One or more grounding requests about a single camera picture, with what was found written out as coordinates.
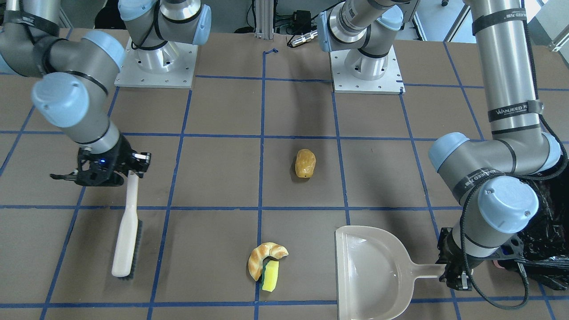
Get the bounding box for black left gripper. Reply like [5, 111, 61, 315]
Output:
[437, 228, 472, 291]

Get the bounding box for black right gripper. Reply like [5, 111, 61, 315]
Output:
[49, 133, 151, 186]

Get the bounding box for beige brush black bristles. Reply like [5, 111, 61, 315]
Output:
[111, 172, 142, 280]

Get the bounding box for beige plastic dustpan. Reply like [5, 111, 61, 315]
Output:
[335, 225, 445, 320]

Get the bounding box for toy croissant bread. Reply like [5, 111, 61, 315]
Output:
[247, 242, 289, 281]

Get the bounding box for yellow green sponge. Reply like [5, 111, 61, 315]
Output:
[260, 260, 279, 292]

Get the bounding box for yellow toy potato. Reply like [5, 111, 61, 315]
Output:
[295, 148, 317, 178]

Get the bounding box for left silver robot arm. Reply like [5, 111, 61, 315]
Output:
[429, 0, 567, 290]

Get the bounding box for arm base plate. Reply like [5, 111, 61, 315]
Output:
[329, 47, 406, 95]
[114, 39, 199, 89]

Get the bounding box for aluminium frame post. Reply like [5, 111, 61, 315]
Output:
[253, 0, 275, 40]

